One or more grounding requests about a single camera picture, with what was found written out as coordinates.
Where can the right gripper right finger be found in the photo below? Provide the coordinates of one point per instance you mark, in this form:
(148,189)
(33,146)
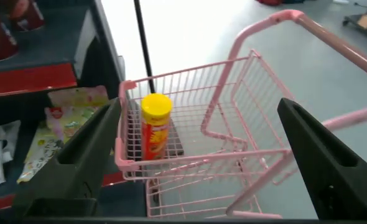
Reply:
(329,174)

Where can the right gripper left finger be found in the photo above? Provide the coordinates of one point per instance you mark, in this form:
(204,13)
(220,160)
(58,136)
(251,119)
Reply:
(77,174)

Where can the pink shopping cart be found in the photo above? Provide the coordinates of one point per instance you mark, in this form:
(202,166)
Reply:
(233,118)

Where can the black shop shelf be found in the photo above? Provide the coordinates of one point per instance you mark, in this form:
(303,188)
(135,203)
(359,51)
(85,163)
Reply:
(46,53)

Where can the pastel floral snack pack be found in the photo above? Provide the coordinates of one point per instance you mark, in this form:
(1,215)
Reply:
(66,121)
(81,96)
(42,152)

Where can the red chip can yellow lid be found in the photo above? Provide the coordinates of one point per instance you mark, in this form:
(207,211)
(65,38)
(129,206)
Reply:
(155,130)

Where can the black pole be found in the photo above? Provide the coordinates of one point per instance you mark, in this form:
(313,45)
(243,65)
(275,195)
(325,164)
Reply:
(144,46)

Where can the black flat trolley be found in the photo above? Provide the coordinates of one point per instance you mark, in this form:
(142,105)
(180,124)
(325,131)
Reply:
(362,28)

